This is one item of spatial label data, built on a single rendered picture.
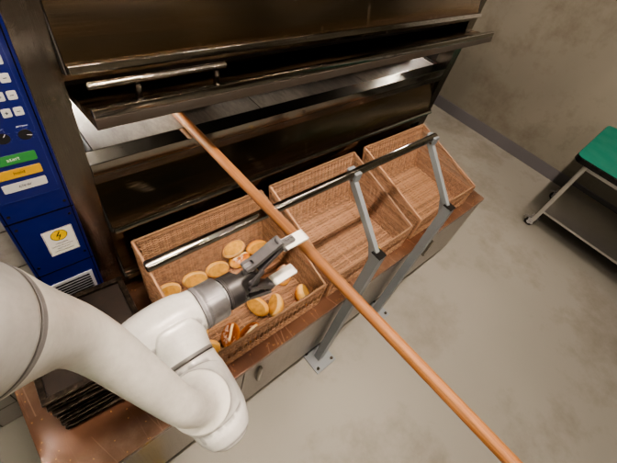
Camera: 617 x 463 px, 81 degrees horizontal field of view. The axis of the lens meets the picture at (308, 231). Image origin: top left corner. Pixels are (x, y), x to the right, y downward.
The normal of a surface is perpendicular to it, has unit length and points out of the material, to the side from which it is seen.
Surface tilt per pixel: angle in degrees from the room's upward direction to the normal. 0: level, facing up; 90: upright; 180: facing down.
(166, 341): 25
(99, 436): 0
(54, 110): 90
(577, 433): 0
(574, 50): 90
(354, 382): 0
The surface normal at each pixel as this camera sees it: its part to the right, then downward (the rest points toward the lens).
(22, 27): 0.64, 0.66
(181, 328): 0.50, -0.36
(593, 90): -0.72, 0.41
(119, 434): 0.21, -0.64
